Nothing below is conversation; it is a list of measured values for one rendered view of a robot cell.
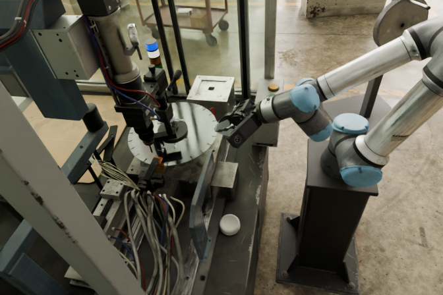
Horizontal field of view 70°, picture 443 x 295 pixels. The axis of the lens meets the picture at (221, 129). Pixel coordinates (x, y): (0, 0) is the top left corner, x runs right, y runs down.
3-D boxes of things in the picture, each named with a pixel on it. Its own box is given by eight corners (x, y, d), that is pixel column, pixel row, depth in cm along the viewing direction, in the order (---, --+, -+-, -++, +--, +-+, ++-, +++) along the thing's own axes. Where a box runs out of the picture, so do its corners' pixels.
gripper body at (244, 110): (248, 120, 107) (278, 110, 99) (238, 137, 101) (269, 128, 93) (235, 103, 104) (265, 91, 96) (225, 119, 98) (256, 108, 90)
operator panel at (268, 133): (260, 103, 155) (259, 78, 144) (282, 105, 152) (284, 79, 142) (251, 145, 135) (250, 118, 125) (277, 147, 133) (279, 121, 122)
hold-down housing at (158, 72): (164, 112, 105) (148, 59, 91) (176, 115, 103) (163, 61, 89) (155, 123, 101) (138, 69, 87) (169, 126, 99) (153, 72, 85)
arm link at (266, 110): (281, 125, 90) (266, 103, 87) (268, 129, 93) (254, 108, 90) (289, 109, 95) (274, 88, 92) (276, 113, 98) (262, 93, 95)
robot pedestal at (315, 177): (352, 223, 185) (387, 132, 134) (358, 295, 157) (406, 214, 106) (283, 214, 193) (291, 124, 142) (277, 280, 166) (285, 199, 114)
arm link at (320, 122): (330, 111, 99) (312, 89, 93) (337, 137, 91) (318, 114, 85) (308, 122, 102) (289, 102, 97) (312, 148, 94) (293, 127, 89)
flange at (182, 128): (153, 127, 118) (152, 122, 117) (181, 116, 121) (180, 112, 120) (163, 145, 111) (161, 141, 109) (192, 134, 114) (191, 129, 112)
